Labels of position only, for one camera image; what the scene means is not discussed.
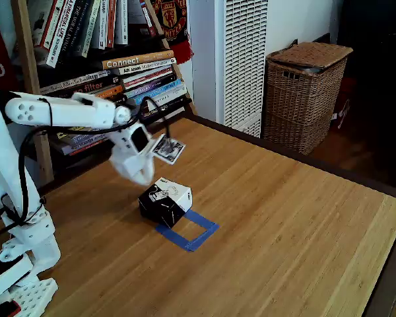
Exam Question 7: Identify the black white servo box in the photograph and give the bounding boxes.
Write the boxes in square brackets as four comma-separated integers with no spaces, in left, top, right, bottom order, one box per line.
[137,176,193,229]

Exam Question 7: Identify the blue tape square target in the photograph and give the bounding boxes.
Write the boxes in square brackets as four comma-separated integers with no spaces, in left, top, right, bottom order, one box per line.
[154,208,220,253]

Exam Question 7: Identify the red spine book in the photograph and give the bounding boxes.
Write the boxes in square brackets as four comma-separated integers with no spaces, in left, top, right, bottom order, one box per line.
[67,138,106,157]

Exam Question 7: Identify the purple spine book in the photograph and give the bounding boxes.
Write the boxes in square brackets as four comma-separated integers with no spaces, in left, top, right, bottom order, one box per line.
[61,131,110,155]

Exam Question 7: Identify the black book white lettering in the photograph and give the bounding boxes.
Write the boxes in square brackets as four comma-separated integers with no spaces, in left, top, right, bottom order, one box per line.
[141,96,189,120]

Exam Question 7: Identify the white book grey lettering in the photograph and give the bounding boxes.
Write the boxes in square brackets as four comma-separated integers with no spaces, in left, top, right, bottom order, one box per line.
[141,83,188,112]

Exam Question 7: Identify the dark purple book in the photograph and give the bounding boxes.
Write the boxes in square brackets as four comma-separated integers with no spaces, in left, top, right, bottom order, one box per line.
[123,73,178,97]

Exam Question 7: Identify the red white striped book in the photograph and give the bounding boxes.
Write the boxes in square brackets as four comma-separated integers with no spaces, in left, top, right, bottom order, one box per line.
[121,64,174,89]

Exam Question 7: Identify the black no filter book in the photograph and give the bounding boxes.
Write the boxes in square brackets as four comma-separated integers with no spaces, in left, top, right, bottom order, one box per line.
[41,75,120,98]

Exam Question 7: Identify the yellow spine book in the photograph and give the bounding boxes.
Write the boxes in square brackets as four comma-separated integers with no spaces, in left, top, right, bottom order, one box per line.
[55,127,106,139]

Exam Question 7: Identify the white Modern Romance book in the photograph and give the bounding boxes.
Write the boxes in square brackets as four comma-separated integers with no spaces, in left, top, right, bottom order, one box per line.
[117,57,178,77]

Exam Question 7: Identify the tan Connect book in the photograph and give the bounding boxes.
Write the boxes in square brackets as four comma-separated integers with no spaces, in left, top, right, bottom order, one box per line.
[101,49,175,71]

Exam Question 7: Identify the dark green white book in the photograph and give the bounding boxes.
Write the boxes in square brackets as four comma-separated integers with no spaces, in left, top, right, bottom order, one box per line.
[81,0,102,59]

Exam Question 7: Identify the white book black print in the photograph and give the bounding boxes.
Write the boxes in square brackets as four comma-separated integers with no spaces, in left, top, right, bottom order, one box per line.
[114,0,129,46]

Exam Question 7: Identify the orange red upright book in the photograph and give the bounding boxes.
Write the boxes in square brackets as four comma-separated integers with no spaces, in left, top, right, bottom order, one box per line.
[105,0,117,49]

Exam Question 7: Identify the white Sharp book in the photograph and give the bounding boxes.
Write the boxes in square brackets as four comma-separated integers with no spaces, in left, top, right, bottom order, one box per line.
[98,0,110,50]

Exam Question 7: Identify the leaning red book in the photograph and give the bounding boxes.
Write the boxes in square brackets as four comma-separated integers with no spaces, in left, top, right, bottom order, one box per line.
[139,0,158,38]

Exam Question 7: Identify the white Financial Life book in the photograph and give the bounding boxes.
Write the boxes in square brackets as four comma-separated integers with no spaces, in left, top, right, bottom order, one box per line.
[46,0,79,69]

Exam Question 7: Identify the red football scarf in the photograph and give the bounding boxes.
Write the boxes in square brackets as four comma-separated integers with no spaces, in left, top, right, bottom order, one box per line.
[150,0,195,65]

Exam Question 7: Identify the black Moral Animal book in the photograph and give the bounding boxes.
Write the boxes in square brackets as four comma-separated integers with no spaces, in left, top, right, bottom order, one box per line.
[59,0,88,59]

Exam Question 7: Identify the white radiator grille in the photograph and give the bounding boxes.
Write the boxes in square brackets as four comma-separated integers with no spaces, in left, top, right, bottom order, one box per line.
[214,0,270,139]

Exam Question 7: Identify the white red upright book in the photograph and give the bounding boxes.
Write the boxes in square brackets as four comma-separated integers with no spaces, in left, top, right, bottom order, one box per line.
[32,0,59,50]

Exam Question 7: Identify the brown wicker basket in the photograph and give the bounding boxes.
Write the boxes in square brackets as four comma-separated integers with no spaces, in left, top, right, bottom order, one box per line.
[262,41,354,155]

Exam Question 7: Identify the red bag white print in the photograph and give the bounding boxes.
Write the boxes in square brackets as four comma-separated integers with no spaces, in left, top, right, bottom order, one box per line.
[329,77,356,133]

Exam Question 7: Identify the wooden ladder bookshelf frame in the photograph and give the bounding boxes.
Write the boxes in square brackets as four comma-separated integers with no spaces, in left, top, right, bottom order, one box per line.
[9,0,199,186]

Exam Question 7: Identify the white perforated base plate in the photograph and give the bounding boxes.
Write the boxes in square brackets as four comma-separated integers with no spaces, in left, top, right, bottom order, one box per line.
[6,276,59,317]

